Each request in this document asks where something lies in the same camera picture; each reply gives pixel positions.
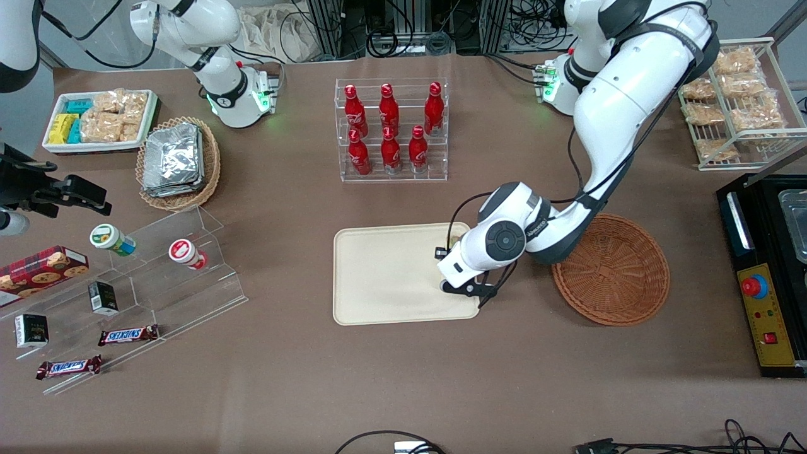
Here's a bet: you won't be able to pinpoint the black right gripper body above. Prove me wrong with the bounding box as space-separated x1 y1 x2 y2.
0 143 61 218

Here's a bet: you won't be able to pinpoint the cream plastic tray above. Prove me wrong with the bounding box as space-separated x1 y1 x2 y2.
332 222 481 326

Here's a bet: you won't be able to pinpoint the oval light wicker basket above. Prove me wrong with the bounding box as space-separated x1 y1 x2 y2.
136 116 222 212

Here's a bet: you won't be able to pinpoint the round brown wicker basket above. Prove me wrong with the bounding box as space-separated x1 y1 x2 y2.
552 213 671 327

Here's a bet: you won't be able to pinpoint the white cylinder part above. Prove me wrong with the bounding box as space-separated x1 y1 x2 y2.
0 210 30 238

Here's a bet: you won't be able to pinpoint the white plastic bin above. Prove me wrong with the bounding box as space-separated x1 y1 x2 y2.
42 89 159 156

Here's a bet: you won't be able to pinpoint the green lid snack cup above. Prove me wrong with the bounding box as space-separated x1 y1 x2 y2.
89 223 137 257

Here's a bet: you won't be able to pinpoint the clear bag rice crackers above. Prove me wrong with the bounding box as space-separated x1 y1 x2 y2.
122 91 149 125
92 90 127 114
81 111 141 144

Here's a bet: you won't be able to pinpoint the yellow snack packet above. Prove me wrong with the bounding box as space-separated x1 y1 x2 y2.
48 113 78 146

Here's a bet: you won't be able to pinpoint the clear acrylic bottle rack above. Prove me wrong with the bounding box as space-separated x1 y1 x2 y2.
334 77 450 184

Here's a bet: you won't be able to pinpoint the red cookie box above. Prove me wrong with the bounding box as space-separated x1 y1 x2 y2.
0 245 90 309

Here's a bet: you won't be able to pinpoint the stack of foil packs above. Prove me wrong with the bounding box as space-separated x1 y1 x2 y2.
141 122 206 199

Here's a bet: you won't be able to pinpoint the small black box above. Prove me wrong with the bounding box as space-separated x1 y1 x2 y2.
14 313 50 349
88 280 120 317

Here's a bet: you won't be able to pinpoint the red lid snack cup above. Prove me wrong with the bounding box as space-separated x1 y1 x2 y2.
168 238 208 271

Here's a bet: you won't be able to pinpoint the red cola bottle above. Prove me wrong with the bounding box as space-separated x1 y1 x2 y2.
344 84 369 137
347 129 372 177
424 81 445 137
378 83 401 135
380 126 403 175
408 125 429 174

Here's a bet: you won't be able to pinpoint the clear acrylic tiered stand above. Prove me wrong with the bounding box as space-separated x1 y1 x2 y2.
0 204 249 397

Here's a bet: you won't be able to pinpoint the Snickers chocolate bar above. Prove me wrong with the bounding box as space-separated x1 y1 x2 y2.
97 324 160 347
35 354 103 381

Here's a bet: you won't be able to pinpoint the cream cloth bag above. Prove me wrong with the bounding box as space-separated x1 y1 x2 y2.
238 5 323 64

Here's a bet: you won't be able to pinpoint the red emergency stop button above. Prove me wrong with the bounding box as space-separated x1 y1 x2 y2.
741 274 770 301

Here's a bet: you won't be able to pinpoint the bag of fried snacks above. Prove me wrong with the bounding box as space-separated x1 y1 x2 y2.
715 47 758 76
680 78 717 102
730 95 787 131
696 137 740 162
683 102 727 126
719 72 765 100

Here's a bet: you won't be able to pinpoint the black control box yellow panel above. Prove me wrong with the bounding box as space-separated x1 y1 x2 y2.
716 173 807 379

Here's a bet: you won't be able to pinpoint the clear plastic container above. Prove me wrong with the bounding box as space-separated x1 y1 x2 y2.
778 189 807 264

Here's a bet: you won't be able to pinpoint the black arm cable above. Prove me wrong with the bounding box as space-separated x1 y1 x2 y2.
448 125 631 310

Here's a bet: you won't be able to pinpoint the black looped cable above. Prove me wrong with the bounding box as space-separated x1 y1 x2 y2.
334 430 447 454

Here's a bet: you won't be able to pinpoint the tangle of black cables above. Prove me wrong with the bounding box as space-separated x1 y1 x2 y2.
344 0 483 59

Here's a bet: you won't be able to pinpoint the aluminium frame post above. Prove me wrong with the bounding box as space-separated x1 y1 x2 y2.
308 0 345 59
481 0 513 55

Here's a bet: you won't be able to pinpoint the white wire rack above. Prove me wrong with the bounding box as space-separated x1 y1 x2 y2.
677 37 807 172

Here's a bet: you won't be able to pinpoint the black cable with plug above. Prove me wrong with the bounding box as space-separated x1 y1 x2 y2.
572 419 807 454

